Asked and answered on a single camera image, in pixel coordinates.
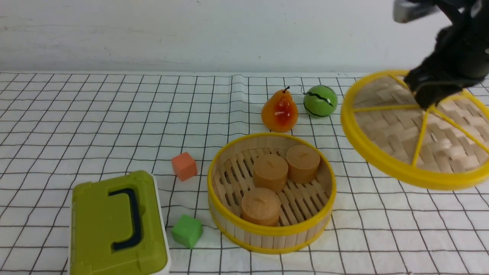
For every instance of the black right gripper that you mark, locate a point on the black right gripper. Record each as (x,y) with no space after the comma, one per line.
(459,61)

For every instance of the woven steamer lid yellow rim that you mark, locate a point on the woven steamer lid yellow rim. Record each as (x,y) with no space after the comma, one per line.
(442,148)

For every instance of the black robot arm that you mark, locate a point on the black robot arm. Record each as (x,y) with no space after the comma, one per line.
(405,11)

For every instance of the bamboo steamer basket yellow rim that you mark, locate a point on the bamboo steamer basket yellow rim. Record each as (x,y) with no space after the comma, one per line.
(306,209)

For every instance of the green toy watermelon ball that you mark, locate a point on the green toy watermelon ball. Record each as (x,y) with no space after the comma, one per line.
(320,101)

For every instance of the brown cylinder bun rear right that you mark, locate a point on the brown cylinder bun rear right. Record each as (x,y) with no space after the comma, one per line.
(303,162)

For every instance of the brown cylinder bun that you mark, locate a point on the brown cylinder bun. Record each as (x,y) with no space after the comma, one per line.
(270,171)
(261,206)
(303,162)

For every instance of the orange toy pear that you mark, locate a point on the orange toy pear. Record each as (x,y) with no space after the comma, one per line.
(280,113)

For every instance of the brown cylinder bun rear left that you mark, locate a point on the brown cylinder bun rear left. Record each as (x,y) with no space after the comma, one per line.
(270,171)

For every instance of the brown cylinder bun front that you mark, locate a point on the brown cylinder bun front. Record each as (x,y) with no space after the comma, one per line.
(261,206)

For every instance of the orange foam cube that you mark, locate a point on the orange foam cube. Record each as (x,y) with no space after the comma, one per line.
(184,166)

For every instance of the green foam cube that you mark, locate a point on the green foam cube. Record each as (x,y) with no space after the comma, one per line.
(187,231)

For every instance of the white black grid tablecloth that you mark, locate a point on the white black grid tablecloth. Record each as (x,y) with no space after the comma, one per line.
(60,129)

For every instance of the green lunch box with handle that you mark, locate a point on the green lunch box with handle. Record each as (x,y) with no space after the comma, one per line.
(117,228)

